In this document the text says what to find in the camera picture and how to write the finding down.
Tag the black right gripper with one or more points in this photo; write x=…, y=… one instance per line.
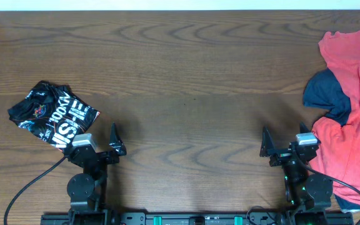
x=268, y=149

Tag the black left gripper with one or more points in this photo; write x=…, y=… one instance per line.
x=117, y=147

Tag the red printed t-shirt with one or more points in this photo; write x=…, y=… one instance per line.
x=339, y=152

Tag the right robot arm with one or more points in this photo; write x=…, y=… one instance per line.
x=307, y=191

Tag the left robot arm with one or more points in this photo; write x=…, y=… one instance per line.
x=87, y=190

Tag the navy blue garment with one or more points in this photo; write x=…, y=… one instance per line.
x=324, y=91

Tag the black printed folded garment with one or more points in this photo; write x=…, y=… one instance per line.
x=53, y=114

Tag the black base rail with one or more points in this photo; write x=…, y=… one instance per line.
x=251, y=217

